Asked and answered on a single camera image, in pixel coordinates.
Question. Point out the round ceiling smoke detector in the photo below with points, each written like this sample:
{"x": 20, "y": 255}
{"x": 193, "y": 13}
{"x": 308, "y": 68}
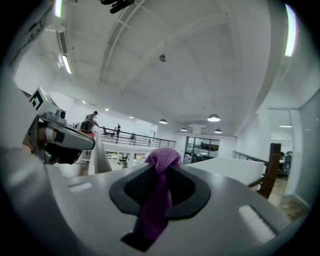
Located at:
{"x": 163, "y": 58}

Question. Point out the black metal stair railing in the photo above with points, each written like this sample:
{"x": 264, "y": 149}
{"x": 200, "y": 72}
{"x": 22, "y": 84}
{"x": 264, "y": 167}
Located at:
{"x": 247, "y": 157}

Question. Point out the purple cloth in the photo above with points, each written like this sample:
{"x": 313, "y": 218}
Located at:
{"x": 157, "y": 200}

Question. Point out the ceiling strip light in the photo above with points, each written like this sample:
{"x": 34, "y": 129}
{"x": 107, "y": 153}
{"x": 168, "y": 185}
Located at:
{"x": 290, "y": 32}
{"x": 66, "y": 64}
{"x": 58, "y": 8}

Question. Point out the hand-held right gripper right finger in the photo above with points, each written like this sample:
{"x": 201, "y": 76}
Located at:
{"x": 225, "y": 212}

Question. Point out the black framed glass partition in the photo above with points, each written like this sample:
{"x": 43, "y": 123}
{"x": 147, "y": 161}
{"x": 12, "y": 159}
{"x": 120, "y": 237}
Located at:
{"x": 202, "y": 149}

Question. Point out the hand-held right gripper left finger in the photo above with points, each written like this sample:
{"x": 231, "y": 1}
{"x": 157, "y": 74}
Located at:
{"x": 95, "y": 207}

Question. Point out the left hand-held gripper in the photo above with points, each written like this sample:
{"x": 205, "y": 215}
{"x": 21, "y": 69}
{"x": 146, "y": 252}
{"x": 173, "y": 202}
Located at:
{"x": 41, "y": 100}

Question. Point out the black office chair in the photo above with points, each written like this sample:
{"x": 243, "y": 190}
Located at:
{"x": 288, "y": 162}

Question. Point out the ceiling air conditioner vent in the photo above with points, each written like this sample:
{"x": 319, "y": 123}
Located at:
{"x": 62, "y": 42}

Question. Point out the grey tapered railing panel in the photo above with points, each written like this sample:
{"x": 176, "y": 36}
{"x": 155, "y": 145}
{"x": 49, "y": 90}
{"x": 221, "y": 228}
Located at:
{"x": 102, "y": 157}

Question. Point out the black metal balcony railing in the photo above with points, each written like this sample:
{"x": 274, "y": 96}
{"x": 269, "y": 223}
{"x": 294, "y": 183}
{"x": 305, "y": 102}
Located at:
{"x": 140, "y": 140}

